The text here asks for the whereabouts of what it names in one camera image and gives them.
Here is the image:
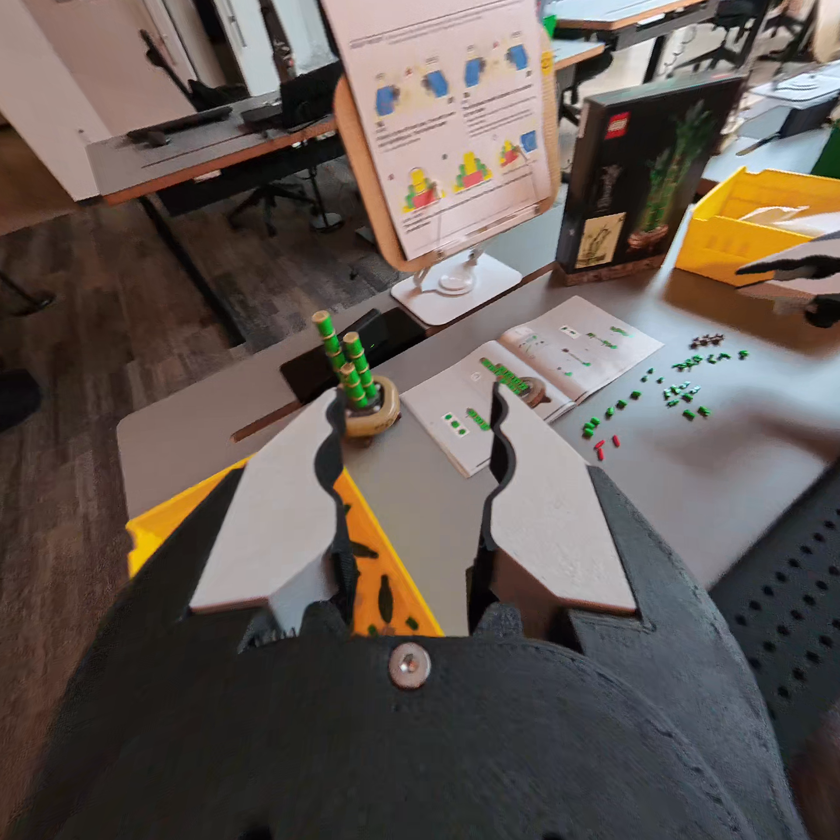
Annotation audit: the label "green bin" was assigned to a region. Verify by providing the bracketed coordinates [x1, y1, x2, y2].
[810, 121, 840, 178]

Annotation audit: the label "grey background desk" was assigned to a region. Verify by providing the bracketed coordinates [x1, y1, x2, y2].
[85, 92, 345, 207]

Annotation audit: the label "black perforated panel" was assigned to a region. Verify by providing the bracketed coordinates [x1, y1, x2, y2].
[712, 469, 840, 765]

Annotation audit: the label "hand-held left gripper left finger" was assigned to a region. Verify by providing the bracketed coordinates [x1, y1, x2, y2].
[188, 387, 362, 636]

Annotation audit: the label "black office chair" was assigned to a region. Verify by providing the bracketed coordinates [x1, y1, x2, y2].
[226, 180, 345, 237]

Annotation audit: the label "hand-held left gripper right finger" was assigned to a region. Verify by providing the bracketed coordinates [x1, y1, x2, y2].
[466, 381, 639, 636]

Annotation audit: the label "wooden edged background desk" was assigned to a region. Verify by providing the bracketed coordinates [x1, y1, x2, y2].
[545, 0, 723, 70]

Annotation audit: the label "paper bags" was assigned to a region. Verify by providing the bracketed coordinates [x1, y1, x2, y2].
[718, 205, 840, 238]

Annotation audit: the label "pile of dark green leaves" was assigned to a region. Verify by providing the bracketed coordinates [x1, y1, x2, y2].
[341, 502, 421, 639]

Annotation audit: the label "printed instruction sheet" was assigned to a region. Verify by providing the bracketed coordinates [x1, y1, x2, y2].
[320, 0, 551, 260]

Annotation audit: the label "black lego set box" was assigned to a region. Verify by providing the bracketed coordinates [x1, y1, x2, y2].
[556, 72, 749, 286]

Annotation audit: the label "open instruction booklet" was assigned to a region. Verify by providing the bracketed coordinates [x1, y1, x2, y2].
[399, 295, 665, 479]

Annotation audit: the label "cluster of green clips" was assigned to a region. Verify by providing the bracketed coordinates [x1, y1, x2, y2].
[661, 382, 714, 422]

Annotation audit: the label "black monitor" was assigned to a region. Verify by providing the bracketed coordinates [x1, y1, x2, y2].
[279, 62, 345, 132]

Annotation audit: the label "yellow plastic bin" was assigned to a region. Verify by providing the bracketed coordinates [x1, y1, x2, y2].
[126, 456, 446, 639]
[675, 166, 840, 290]

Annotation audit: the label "row of green cylinders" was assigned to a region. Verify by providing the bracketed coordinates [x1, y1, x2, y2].
[580, 389, 644, 439]

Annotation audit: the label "bamboo model in brown pot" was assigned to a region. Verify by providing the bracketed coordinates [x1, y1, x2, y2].
[313, 311, 403, 448]

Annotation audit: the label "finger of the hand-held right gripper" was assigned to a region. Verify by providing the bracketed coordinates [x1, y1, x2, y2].
[735, 230, 840, 275]
[736, 270, 840, 306]

